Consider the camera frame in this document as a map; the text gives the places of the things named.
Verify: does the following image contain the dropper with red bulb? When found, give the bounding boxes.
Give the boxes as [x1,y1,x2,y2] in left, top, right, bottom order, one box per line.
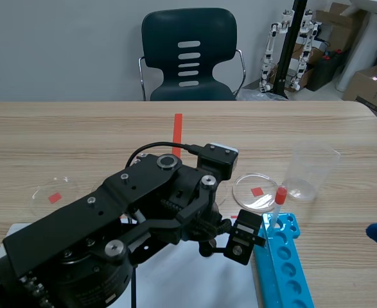
[267,187,288,237]

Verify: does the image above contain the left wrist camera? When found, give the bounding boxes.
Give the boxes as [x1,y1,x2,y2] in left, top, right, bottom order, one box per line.
[196,142,240,180]

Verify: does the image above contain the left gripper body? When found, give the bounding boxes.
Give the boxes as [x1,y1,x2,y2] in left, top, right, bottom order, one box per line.
[136,165,267,267]

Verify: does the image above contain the brown cardboard box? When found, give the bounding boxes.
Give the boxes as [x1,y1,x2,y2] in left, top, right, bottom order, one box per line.
[314,2,367,54]
[341,65,377,117]

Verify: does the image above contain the clear glass dish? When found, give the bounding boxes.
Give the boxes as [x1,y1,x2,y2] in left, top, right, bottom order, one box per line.
[29,175,82,216]
[232,173,279,212]

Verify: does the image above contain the black camera cable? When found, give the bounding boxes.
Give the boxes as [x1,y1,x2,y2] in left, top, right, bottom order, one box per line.
[123,141,205,169]

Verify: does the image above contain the turquoise rack with round holes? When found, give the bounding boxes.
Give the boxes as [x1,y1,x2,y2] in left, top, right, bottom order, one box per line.
[254,212,316,308]

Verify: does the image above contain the black canister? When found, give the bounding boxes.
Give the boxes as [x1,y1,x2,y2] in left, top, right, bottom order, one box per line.
[306,52,347,92]

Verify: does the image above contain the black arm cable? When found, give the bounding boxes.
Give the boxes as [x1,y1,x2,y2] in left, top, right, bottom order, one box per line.
[129,264,137,308]

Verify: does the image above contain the black metal rail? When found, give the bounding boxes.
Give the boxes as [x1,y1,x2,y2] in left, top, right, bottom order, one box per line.
[272,0,308,99]

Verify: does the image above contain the white sheet of paper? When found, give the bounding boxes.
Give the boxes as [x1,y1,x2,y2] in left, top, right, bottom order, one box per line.
[1,222,260,308]

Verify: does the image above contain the clear plastic beaker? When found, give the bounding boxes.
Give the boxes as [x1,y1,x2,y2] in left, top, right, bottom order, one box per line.
[282,142,342,202]

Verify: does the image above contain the dark blue chair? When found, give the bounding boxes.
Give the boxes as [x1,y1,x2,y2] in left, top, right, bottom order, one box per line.
[138,8,247,102]

